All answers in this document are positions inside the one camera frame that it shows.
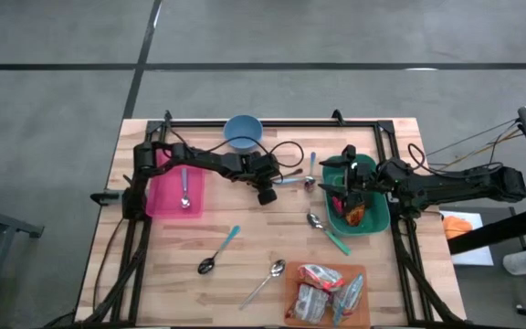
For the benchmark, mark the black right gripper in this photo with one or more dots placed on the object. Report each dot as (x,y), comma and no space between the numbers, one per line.
(363,180)

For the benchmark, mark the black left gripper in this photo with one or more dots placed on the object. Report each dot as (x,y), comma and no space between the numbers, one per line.
(258,169)

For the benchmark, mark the brown foil pouch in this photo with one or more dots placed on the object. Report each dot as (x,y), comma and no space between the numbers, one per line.
(355,215)

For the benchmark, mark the orange chicken ramen packet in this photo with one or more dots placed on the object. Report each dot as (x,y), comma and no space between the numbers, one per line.
(320,275)

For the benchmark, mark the all silver metal spoon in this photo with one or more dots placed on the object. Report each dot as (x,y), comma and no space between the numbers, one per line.
(263,285)

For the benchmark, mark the blue ramen packet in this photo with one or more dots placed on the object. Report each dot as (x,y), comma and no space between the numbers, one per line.
(350,299)

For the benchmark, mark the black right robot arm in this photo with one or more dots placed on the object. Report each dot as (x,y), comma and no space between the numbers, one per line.
(450,185)

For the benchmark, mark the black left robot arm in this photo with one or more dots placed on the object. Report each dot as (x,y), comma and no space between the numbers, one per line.
(199,159)

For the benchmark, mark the blue bowl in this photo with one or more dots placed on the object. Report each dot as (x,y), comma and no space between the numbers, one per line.
(243,130)

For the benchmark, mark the teal plastic bin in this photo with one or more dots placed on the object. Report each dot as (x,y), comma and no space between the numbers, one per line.
(377,219)

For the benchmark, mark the pink plastic bin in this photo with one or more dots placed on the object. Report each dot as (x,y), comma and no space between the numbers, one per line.
(167,201)

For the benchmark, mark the orange plastic bin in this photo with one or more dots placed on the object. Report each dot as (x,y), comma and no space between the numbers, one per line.
(292,269)

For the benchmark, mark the snack packets in bin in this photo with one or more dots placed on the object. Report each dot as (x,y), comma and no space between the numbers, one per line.
(308,304)

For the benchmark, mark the orange cloth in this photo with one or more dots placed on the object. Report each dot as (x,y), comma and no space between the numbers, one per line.
(457,227)

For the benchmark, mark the white paper sheet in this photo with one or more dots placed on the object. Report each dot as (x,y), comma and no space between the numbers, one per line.
(477,256)

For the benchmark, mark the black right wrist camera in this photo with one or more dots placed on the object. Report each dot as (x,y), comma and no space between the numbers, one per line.
(349,153)

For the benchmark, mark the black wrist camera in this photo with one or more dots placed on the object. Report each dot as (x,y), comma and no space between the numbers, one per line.
(266,196)
(349,153)

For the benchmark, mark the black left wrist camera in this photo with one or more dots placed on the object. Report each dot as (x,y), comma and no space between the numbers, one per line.
(266,196)

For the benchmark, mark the black aluminium table frame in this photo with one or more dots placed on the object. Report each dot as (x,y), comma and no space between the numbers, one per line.
(290,123)

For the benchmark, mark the black frame clamp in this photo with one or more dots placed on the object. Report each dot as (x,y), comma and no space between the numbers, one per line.
(337,115)
(168,115)

